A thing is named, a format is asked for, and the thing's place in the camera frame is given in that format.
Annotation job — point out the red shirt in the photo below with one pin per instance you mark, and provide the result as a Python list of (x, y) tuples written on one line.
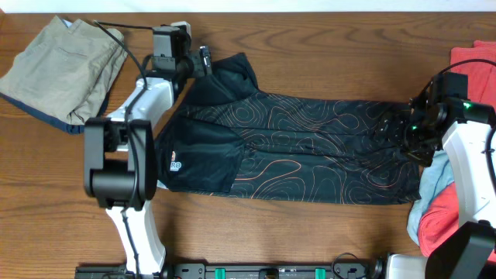
[(441, 219)]

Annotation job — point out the light blue shirt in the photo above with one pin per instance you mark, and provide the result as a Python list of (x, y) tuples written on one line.
[(434, 180)]

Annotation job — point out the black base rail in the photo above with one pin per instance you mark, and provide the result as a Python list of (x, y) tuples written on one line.
[(344, 266)]

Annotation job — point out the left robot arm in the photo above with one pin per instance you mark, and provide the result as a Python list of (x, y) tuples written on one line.
[(120, 162)]

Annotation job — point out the folded khaki shorts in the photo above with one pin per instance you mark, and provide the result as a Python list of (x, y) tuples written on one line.
[(66, 72)]

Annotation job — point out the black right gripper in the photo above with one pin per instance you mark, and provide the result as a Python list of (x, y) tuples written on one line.
[(400, 122)]

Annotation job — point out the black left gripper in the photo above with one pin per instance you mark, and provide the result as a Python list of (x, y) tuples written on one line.
[(205, 58)]

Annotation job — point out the black printed jersey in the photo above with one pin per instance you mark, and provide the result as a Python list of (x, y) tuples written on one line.
[(229, 138)]

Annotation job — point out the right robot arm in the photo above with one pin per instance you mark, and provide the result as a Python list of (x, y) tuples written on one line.
[(443, 118)]

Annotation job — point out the folded navy garment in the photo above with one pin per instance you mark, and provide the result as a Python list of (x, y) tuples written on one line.
[(66, 127)]

